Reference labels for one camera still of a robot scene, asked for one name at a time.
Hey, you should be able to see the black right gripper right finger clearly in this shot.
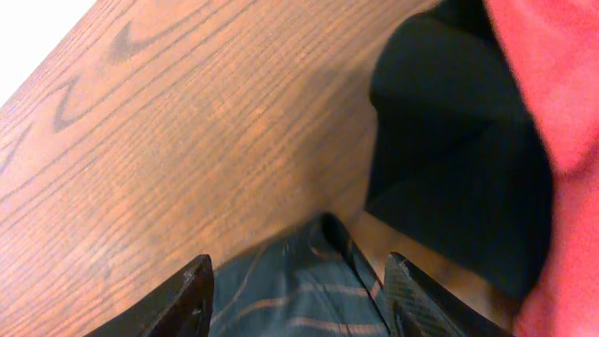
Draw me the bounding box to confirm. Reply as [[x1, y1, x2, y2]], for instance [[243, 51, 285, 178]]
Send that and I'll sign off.
[[384, 252, 511, 337]]

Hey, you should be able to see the red mesh garment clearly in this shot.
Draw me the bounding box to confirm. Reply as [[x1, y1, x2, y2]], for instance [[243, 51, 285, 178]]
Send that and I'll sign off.
[[486, 0, 598, 336]]

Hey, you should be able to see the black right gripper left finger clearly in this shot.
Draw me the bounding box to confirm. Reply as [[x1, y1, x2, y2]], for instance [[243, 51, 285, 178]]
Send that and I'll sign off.
[[89, 255, 214, 337]]

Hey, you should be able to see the black garment under red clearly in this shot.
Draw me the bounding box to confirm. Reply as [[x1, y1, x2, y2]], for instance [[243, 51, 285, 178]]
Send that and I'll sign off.
[[366, 0, 553, 299]]

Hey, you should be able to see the black orange patterned jersey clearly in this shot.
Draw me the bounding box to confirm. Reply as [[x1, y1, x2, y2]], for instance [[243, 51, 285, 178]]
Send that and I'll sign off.
[[210, 213, 389, 337]]

